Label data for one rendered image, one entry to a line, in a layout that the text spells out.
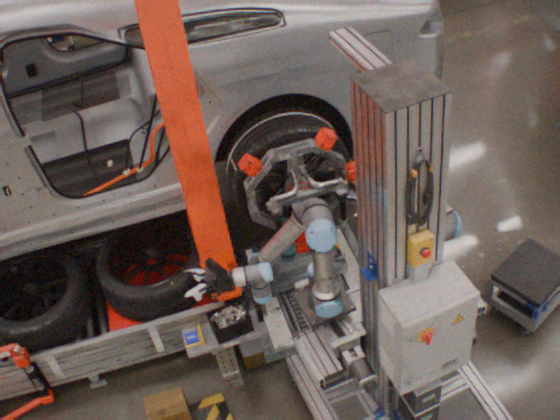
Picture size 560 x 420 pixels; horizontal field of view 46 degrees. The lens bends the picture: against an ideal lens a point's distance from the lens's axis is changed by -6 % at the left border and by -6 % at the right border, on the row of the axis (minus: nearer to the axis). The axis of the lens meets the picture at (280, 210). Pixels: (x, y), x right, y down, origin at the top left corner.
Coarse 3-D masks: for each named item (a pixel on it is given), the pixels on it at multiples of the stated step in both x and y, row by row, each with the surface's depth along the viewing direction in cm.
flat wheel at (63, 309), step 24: (24, 264) 401; (48, 264) 402; (72, 264) 394; (0, 288) 391; (24, 288) 389; (72, 288) 379; (0, 312) 389; (24, 312) 373; (48, 312) 368; (72, 312) 374; (0, 336) 366; (24, 336) 361; (48, 336) 367; (72, 336) 379
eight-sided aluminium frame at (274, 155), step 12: (300, 144) 352; (312, 144) 350; (264, 156) 352; (276, 156) 346; (288, 156) 349; (324, 156) 356; (336, 156) 358; (264, 168) 349; (252, 180) 353; (252, 192) 357; (252, 204) 362; (336, 204) 380; (252, 216) 367; (264, 216) 376
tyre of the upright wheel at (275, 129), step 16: (272, 112) 364; (288, 112) 364; (304, 112) 367; (256, 128) 360; (272, 128) 354; (288, 128) 352; (304, 128) 353; (320, 128) 359; (240, 144) 362; (256, 144) 352; (272, 144) 352; (336, 144) 364; (240, 176) 359; (240, 192) 366; (240, 208) 373
